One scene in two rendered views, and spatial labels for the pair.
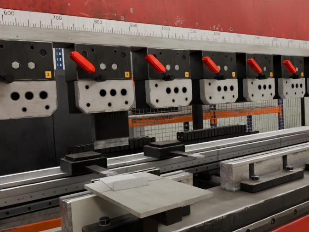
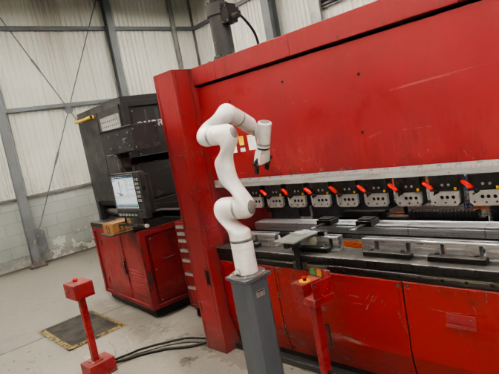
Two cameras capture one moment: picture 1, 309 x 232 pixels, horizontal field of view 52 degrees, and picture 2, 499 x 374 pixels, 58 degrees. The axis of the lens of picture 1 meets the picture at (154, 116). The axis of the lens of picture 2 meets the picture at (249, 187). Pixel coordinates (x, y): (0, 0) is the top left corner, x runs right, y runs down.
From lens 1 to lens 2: 2.89 m
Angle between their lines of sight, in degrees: 80
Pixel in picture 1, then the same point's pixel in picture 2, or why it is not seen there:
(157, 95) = (314, 202)
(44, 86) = (279, 198)
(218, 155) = (408, 232)
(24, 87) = (275, 198)
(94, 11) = (289, 172)
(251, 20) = (364, 161)
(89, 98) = (291, 202)
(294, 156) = (419, 245)
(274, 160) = (396, 243)
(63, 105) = not seen: hidden behind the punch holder
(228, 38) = (349, 173)
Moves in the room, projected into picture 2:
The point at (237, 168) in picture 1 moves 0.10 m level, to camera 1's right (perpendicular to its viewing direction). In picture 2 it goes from (364, 241) to (372, 245)
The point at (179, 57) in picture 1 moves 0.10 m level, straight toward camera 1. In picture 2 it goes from (322, 185) to (307, 188)
